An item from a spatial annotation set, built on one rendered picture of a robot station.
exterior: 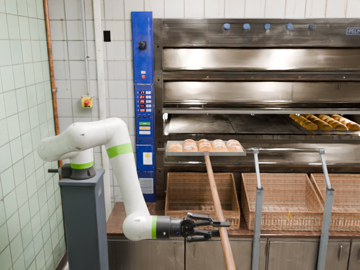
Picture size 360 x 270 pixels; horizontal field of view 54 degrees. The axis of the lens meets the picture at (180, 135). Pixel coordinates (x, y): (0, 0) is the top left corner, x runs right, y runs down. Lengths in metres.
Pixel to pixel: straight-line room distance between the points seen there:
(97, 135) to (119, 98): 1.41
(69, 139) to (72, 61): 1.53
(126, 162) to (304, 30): 1.92
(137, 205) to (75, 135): 0.40
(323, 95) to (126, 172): 1.95
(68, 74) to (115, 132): 1.49
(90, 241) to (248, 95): 1.64
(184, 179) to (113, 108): 0.84
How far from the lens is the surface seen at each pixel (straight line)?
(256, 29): 2.91
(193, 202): 3.05
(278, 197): 3.13
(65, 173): 2.05
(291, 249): 2.84
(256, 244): 2.69
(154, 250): 2.75
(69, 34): 2.99
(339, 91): 3.12
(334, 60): 3.07
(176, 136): 2.94
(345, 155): 3.27
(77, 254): 2.20
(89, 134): 1.53
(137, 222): 1.45
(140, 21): 2.84
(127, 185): 1.57
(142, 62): 2.84
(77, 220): 2.09
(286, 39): 2.96
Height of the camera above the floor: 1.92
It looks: 15 degrees down
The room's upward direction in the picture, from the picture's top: straight up
